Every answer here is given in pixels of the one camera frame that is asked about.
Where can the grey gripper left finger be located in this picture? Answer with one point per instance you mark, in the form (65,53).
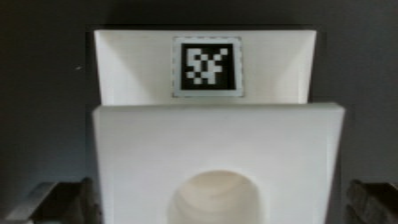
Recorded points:
(58,204)

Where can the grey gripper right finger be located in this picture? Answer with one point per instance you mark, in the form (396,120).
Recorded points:
(373,207)

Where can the white lamp base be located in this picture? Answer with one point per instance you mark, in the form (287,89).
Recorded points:
(216,143)

